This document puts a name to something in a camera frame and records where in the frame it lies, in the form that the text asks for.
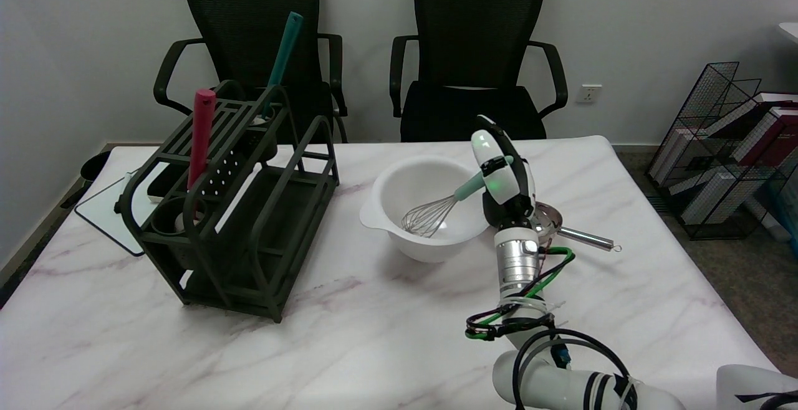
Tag whisk with mint green handle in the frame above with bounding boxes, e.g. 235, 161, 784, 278
401, 156, 515, 238

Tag white book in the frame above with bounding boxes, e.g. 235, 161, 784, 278
651, 93, 777, 181

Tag stainless steel scoop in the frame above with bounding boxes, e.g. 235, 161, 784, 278
532, 201, 622, 253

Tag teal handled utensil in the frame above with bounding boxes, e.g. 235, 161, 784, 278
261, 12, 304, 118

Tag green robot cable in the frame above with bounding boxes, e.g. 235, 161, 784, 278
466, 247, 575, 340

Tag black floor bin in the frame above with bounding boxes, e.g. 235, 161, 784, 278
80, 150, 113, 184

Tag maroon book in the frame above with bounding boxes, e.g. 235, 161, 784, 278
736, 103, 798, 169

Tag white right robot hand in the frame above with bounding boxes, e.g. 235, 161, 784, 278
471, 115, 537, 230

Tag white plastic mixing bowl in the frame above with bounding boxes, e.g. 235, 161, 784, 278
360, 155, 499, 264

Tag black mesh office chair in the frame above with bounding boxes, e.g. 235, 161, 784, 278
153, 0, 349, 144
390, 0, 569, 143

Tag black wire magazine rack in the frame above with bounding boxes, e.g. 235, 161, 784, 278
647, 61, 798, 241

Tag dark green utensil rack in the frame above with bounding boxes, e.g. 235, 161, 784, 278
114, 80, 340, 323

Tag red handled utensil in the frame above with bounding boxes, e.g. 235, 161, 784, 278
187, 89, 216, 190

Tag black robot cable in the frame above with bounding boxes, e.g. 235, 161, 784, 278
466, 301, 638, 410

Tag white board with black edge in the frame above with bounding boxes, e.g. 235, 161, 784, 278
75, 164, 166, 257

